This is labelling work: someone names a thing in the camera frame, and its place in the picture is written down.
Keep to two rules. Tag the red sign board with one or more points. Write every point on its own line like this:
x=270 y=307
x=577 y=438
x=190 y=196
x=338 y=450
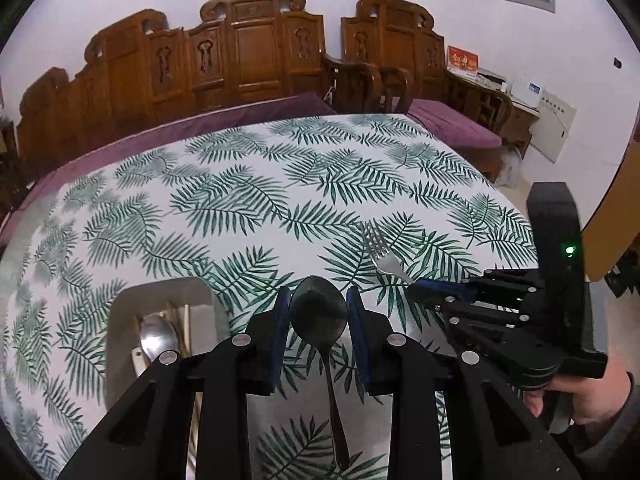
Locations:
x=462 y=62

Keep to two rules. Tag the steel fork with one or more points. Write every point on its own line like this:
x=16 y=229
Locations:
x=382 y=257

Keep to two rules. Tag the green leaf patterned tablecloth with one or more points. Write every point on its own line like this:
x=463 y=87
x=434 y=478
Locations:
x=247 y=210

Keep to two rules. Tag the person's right hand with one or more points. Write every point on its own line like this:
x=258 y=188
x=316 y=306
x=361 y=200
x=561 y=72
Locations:
x=594 y=400

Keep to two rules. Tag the carved wooden armchair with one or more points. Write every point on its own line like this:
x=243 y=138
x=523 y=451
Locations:
x=398 y=37

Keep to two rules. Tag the white device on table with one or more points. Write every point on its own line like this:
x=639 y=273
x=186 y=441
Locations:
x=525 y=92

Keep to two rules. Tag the white electrical box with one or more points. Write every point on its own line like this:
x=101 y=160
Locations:
x=552 y=129

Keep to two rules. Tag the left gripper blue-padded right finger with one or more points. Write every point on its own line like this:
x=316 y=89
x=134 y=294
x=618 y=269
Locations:
x=369 y=331

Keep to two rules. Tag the large steel spoon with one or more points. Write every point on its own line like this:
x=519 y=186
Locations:
x=157 y=335

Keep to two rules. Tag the wooden side table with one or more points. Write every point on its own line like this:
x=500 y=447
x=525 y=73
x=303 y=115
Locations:
x=492 y=109

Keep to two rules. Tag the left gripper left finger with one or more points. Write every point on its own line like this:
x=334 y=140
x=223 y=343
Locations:
x=268 y=331

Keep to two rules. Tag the purple chair cushion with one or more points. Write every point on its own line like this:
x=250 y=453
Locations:
x=450 y=126

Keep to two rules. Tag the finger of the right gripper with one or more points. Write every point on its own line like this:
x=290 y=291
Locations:
x=449 y=319
x=440 y=295

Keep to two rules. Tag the small dark steel spoon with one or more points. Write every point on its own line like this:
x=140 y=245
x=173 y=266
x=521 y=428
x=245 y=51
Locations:
x=318 y=314

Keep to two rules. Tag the grey rectangular utensil tray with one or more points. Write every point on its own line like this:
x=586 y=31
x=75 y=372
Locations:
x=181 y=314

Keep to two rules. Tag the carved wooden bench backrest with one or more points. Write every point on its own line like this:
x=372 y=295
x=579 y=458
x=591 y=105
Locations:
x=140 y=73

